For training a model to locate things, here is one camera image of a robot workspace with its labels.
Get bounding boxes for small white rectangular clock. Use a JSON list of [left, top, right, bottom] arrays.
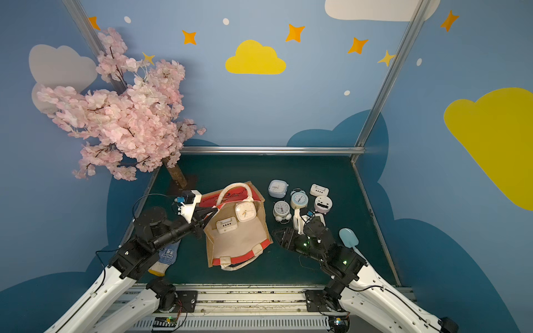
[[216, 216, 238, 234]]

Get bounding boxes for white rectangular digital clock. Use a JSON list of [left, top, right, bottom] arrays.
[[293, 208, 311, 234]]

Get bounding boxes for white round smiley alarm clock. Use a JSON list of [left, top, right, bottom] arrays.
[[314, 195, 333, 215]]

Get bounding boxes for cream square analog clock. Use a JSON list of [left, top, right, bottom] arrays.
[[235, 201, 257, 223]]

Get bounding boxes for blue twin bell alarm clock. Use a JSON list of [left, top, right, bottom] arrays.
[[290, 188, 309, 210]]

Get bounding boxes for white box clock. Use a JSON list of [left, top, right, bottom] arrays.
[[310, 184, 330, 197]]

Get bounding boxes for white twin bell alarm clock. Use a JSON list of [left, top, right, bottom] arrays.
[[273, 201, 292, 224]]

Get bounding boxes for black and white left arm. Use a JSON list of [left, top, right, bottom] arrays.
[[48, 202, 219, 332]]

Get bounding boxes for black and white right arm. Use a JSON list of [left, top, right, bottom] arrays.
[[273, 220, 459, 332]]

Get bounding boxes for light blue plastic spoon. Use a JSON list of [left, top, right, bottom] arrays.
[[339, 228, 361, 254]]

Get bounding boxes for brown artificial tree trunk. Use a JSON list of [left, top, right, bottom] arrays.
[[162, 158, 187, 189]]

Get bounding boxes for small green circuit board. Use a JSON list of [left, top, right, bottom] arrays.
[[151, 317, 178, 332]]

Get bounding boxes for pink cherry blossom foliage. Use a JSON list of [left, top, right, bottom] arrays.
[[37, 28, 206, 181]]

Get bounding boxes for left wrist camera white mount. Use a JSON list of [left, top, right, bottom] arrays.
[[174, 190, 202, 223]]

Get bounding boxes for dark metal tree base plate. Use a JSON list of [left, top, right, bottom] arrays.
[[166, 175, 198, 196]]

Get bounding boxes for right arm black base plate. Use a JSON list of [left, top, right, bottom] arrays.
[[304, 289, 338, 313]]

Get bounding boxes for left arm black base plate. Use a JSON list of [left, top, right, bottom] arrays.
[[170, 290, 198, 313]]

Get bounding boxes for horizontal aluminium frame rail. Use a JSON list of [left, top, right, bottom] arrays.
[[181, 147, 366, 155]]

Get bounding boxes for front aluminium mounting rail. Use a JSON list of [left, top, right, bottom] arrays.
[[89, 284, 430, 333]]

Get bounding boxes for left aluminium frame post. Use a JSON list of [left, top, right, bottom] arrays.
[[62, 0, 126, 94]]

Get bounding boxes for aluminium frame post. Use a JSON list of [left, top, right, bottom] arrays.
[[351, 0, 433, 167], [62, 0, 126, 94]]

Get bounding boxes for right aluminium frame post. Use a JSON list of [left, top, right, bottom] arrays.
[[351, 0, 433, 167]]

